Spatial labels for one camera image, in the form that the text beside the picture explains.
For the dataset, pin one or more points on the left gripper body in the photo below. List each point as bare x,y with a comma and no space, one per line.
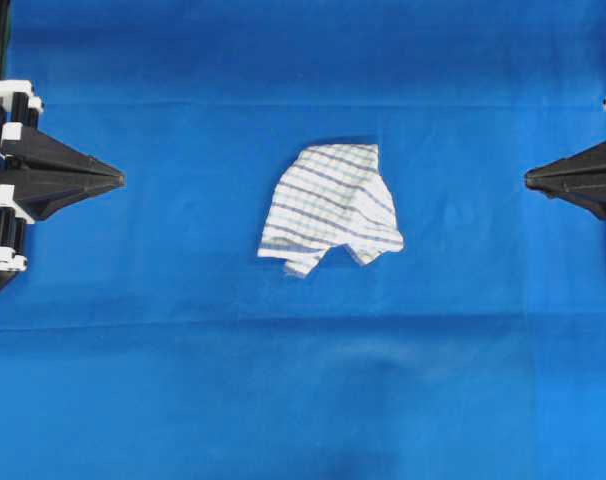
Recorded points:
21,108

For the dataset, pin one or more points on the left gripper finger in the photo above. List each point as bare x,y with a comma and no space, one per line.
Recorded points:
34,147
35,195

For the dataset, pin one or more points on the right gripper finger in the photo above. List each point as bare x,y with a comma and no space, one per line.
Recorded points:
594,206
590,161

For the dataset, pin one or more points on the white blue-striped towel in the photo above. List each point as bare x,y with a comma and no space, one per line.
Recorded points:
332,195

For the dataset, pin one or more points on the blue table cloth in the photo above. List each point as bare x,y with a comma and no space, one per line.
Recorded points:
147,340

